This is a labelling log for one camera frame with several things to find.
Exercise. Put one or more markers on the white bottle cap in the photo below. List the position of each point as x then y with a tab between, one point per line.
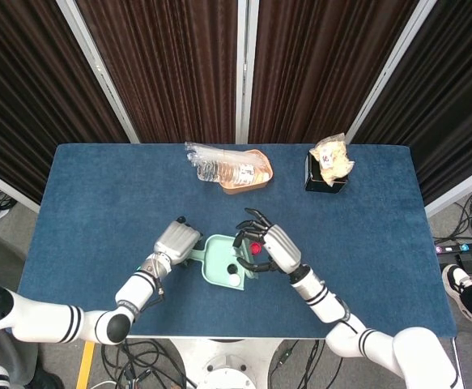
234	279

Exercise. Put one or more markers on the red bottle cap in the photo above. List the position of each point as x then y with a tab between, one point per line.
256	248

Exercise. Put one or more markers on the brown paper bowl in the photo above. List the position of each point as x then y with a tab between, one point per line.
256	186

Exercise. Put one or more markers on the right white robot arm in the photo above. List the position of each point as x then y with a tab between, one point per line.
316	293

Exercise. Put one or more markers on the mint green dustpan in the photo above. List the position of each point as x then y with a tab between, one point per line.
217	259

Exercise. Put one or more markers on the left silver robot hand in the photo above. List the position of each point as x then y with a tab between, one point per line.
177	241

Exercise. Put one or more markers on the black bottle cap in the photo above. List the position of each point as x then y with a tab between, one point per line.
232	268

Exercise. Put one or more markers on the black foot pedal board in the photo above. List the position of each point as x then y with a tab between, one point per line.
470	253

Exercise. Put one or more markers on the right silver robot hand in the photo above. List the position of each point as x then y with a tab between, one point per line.
282	249

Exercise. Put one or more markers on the yellow floor tape strip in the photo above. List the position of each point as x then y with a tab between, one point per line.
86	364

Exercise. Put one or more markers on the crumpled snack bag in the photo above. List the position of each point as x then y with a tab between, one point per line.
334	158

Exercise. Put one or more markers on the crushed clear plastic bottle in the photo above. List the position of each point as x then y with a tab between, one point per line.
203	152

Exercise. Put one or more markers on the white black sneaker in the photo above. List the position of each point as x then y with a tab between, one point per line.
456	283

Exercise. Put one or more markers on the mint green hand brush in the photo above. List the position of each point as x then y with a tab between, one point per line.
248	274

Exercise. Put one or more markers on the clear labelled plastic bottle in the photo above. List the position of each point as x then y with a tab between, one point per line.
223	172

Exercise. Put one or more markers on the dark brown curtain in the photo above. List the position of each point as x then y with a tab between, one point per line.
316	69
446	93
25	89
171	69

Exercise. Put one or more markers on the blue table cloth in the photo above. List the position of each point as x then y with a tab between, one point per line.
98	202

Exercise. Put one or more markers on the black cardboard box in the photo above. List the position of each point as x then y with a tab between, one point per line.
314	182

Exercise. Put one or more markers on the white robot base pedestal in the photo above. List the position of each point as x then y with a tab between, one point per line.
227	364

